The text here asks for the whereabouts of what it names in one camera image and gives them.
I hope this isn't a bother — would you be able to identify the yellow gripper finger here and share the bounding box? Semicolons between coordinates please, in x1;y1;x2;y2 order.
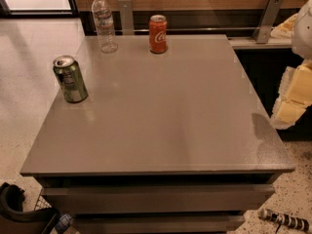
270;100;306;130
286;60;312;105

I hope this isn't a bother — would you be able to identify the red coke can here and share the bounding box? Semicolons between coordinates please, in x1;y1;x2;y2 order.
149;15;167;54

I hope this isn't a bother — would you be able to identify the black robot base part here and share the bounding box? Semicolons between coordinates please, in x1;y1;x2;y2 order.
0;181;61;234

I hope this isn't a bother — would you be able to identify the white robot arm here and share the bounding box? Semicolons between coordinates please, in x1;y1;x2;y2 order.
270;0;312;130

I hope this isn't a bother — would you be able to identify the green soda can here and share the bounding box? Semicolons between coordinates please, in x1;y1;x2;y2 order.
53;56;88;103

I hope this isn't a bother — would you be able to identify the black white striped stick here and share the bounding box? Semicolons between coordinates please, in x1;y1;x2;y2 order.
258;209;312;234

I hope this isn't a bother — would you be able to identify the grey drawer cabinet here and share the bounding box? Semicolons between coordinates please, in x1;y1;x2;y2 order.
21;35;293;234

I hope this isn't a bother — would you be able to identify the clear plastic water bottle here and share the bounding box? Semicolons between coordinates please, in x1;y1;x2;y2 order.
92;0;118;54

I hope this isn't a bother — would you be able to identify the blue cylindrical object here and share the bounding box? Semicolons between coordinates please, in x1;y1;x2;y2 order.
55;214;73;234

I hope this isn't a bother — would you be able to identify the right metal wall bracket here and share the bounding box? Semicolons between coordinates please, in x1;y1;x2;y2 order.
253;0;284;44

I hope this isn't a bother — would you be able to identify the metal wall bracket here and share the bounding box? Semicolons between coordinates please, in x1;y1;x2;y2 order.
118;0;135;35
253;0;284;44

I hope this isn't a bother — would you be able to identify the left metal wall bracket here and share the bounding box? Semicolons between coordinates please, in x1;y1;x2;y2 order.
118;0;135;35

